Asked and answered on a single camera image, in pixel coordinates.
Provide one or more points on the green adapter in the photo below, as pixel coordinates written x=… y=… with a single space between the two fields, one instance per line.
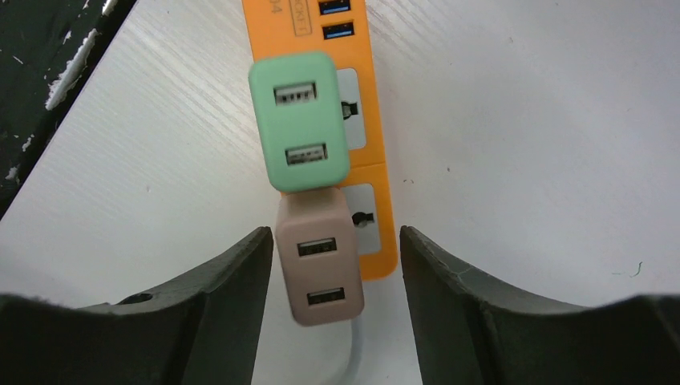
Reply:
x=299 y=117

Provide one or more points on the orange power strip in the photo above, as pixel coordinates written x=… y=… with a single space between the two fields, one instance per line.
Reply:
x=341 y=29

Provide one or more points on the pink adapter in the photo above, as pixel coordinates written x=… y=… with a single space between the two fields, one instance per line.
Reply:
x=318 y=251

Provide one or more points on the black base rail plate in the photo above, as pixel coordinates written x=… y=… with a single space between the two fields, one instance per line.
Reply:
x=49 y=50

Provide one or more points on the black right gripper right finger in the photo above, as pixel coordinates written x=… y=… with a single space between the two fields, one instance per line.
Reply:
x=473 y=328

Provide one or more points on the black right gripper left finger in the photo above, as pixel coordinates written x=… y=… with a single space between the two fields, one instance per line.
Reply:
x=201 y=327

